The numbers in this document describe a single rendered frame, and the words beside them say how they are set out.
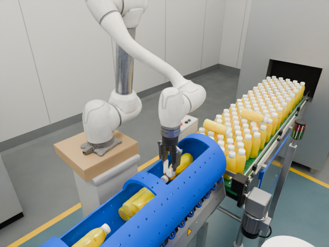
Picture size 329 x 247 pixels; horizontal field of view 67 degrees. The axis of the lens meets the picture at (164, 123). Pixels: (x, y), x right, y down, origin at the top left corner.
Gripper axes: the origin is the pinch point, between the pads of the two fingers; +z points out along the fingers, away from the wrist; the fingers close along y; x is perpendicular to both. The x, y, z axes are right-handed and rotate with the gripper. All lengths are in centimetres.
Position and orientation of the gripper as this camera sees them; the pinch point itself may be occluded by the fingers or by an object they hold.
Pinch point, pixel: (169, 168)
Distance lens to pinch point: 124.0
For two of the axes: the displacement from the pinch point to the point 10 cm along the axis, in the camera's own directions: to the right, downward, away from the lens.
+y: 7.8, 3.2, -5.4
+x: 6.3, -3.9, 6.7
